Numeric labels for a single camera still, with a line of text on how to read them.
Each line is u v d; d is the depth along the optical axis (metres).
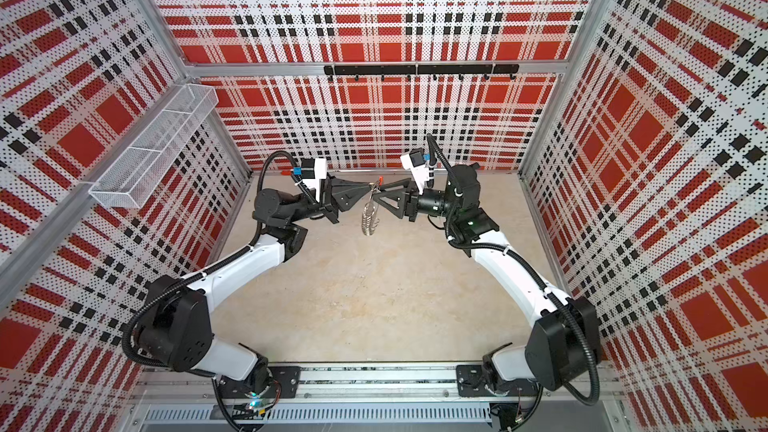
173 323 0.43
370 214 0.64
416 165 0.60
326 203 0.58
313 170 0.54
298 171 0.55
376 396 0.73
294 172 0.55
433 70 0.89
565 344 0.40
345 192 0.59
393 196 0.67
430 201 0.62
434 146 0.49
